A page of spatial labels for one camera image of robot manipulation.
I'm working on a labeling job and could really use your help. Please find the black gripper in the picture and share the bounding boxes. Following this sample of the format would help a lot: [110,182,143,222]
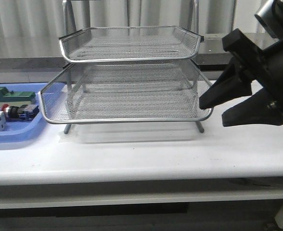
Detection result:
[199,29,283,127]

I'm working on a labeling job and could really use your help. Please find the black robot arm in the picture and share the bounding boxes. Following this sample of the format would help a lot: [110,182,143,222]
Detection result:
[199,0,283,127]

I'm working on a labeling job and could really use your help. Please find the green terminal block module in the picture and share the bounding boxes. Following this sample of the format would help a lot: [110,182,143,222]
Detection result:
[0,87,36,107]

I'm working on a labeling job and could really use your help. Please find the grey metal rack frame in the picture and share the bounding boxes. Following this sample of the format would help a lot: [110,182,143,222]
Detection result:
[63,60,205,135]

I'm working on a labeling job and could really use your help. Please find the blue plastic tray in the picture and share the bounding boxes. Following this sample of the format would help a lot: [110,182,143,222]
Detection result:
[0,82,47,143]

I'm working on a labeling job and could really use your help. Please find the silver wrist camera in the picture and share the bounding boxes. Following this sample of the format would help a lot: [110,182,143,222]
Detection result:
[255,0,279,39]

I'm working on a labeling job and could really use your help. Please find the silver mesh tray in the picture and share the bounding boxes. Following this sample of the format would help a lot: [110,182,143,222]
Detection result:
[39,60,212,124]
[59,26,204,63]

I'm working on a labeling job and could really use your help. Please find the silver mesh top tray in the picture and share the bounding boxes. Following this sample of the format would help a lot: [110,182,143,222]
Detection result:
[59,26,204,63]

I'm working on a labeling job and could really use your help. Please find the grey back counter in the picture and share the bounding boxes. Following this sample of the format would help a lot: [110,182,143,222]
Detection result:
[0,34,232,71]

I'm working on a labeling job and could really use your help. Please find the red emergency stop button switch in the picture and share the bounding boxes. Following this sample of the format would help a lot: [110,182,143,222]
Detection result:
[0,104,39,121]

